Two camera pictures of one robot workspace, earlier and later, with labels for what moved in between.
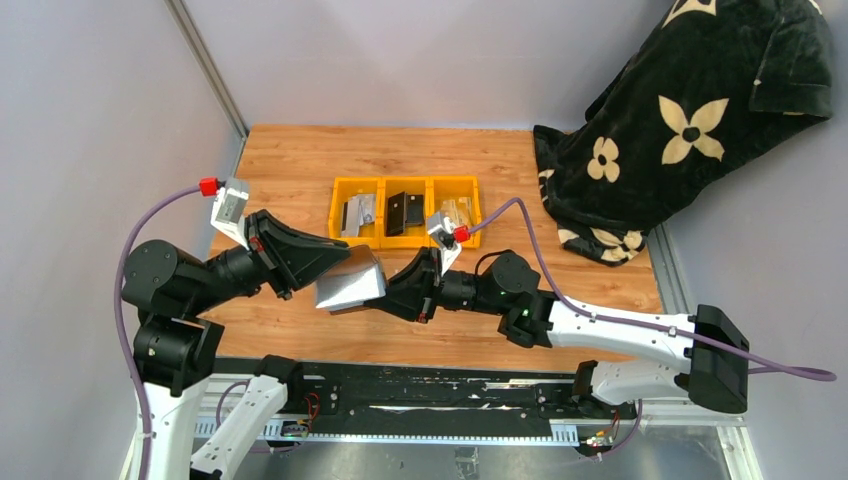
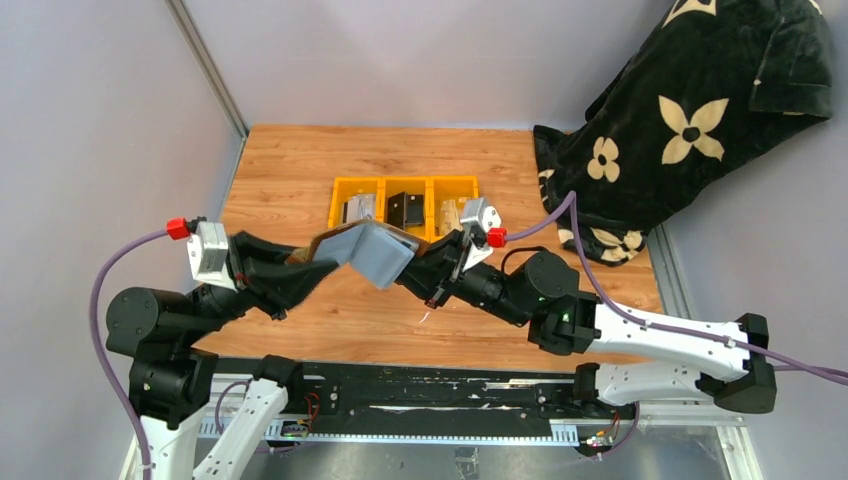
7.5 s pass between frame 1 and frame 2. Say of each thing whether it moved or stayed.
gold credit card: stayed
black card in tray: stayed
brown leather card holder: moved
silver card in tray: stayed
